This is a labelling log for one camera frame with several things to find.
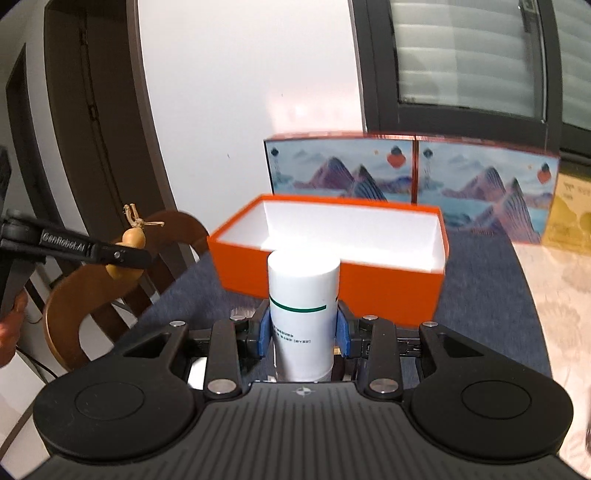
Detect dark brown door frame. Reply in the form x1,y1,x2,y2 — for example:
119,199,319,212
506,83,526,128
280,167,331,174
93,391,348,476
7,0,179,301

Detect yellow gift box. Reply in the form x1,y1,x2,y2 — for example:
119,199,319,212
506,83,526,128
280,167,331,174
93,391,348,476
540,168,591,253

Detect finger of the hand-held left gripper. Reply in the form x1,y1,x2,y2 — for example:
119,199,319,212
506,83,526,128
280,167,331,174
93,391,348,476
0,209,156,271

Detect small yellow gourd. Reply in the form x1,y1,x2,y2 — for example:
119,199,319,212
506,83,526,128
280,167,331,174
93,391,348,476
106,203,165,281

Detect black cable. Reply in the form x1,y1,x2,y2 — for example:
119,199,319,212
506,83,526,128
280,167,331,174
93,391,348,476
16,348,54,385

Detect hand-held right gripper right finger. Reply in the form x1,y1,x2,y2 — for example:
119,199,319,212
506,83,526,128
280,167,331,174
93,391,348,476
336,302,484,400

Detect person's left hand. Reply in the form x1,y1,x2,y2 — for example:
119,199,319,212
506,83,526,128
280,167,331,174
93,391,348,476
0,293,29,368

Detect grey felt mat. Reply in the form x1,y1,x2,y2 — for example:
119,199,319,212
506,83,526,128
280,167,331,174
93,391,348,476
111,226,553,385

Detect brown wooden chair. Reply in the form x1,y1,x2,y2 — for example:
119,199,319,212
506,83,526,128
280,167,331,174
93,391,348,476
44,210,211,373

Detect dark framed window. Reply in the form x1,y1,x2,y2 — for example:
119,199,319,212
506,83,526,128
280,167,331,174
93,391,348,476
348,0,591,158

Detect orange cardboard box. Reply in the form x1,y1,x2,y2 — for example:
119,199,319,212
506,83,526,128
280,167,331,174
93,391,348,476
207,194,451,326

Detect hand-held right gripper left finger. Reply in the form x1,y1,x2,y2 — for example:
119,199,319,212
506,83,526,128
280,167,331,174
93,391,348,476
122,307,273,400

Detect mountain print gift box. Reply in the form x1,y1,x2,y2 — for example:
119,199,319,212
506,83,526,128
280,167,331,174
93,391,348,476
412,137,561,245
264,133,419,206

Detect white cylindrical bottle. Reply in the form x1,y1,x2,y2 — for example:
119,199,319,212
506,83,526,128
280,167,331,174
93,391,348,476
268,249,341,383

